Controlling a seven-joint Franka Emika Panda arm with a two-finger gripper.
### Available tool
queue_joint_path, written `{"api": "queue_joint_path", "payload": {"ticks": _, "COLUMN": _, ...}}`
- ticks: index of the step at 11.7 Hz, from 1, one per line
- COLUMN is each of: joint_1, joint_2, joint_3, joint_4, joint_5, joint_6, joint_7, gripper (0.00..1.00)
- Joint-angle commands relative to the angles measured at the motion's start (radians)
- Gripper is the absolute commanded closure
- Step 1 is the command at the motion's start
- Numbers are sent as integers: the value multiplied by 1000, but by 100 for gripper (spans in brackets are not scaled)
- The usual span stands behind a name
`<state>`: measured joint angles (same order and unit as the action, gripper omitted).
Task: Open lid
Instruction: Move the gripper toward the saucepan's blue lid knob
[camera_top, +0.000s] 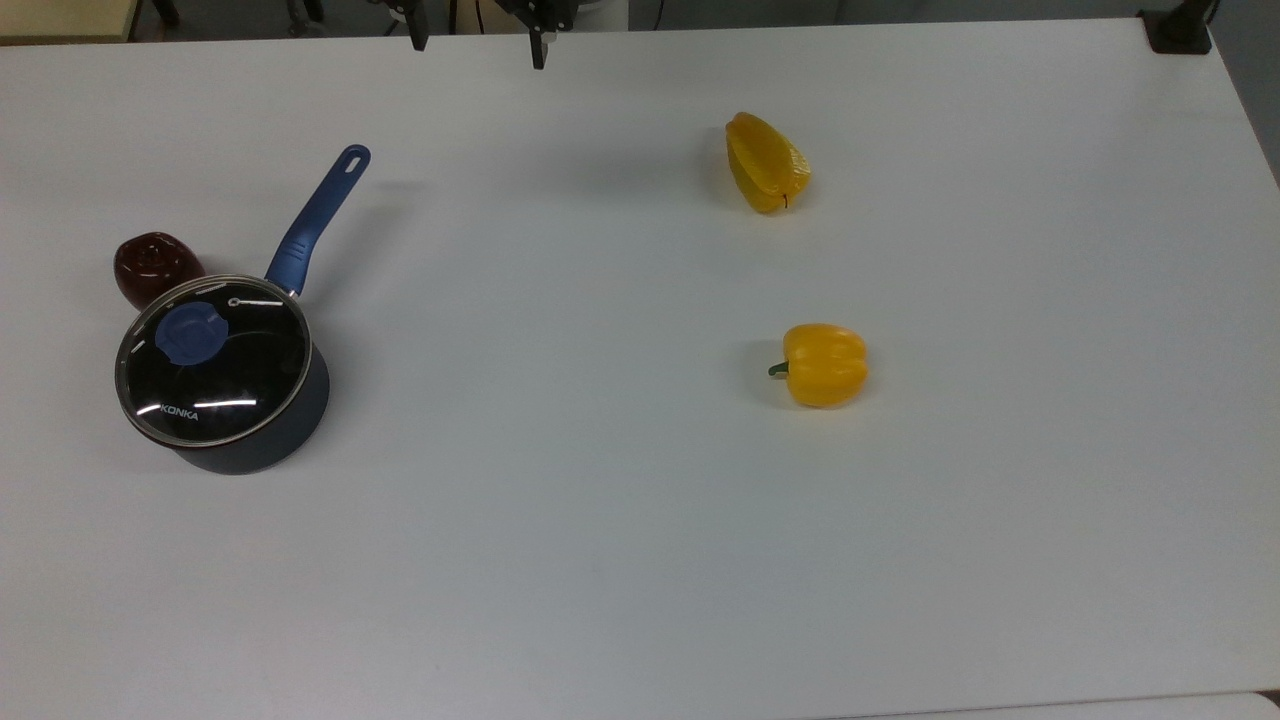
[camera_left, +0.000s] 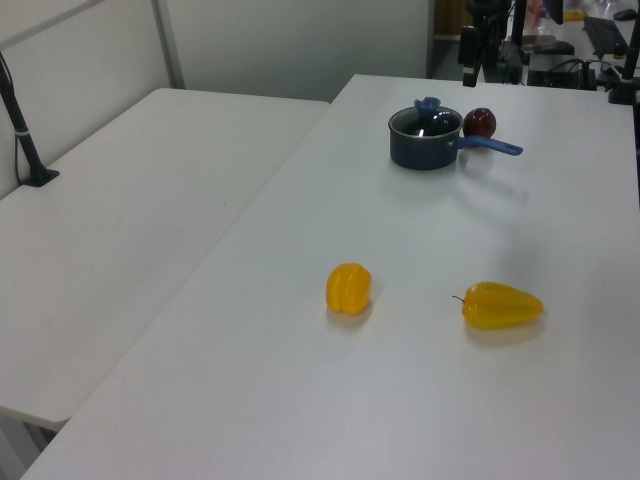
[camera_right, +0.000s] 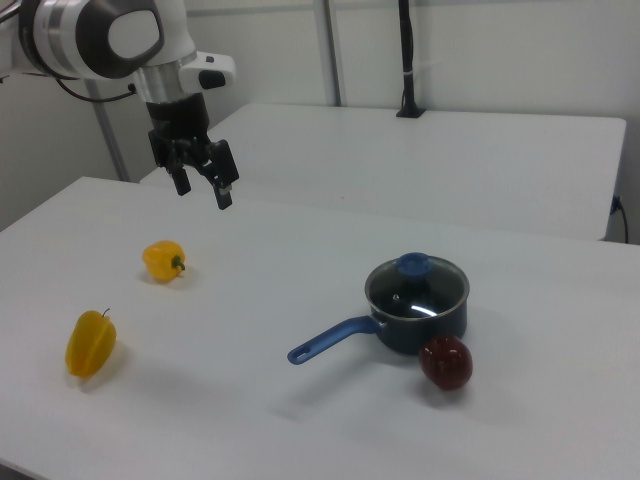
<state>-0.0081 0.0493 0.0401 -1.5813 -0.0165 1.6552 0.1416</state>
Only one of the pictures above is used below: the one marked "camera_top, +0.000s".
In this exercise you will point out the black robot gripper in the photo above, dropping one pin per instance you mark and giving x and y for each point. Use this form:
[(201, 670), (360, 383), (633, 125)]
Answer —
[(535, 12)]

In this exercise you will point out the glass lid blue knob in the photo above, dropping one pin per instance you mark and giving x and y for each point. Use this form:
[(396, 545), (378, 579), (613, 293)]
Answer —
[(215, 360)]

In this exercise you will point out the yellow toy pepper wedge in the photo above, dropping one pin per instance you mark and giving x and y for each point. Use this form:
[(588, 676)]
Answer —
[(765, 165)]

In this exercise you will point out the dark red toy apple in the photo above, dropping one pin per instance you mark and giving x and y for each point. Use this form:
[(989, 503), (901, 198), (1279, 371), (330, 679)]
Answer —
[(152, 262)]

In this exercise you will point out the beige wooden table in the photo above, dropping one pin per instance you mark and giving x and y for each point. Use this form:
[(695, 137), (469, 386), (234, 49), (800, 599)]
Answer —
[(60, 18)]

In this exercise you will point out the yellow toy bell pepper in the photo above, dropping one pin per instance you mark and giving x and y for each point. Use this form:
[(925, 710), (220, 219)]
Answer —
[(825, 365)]

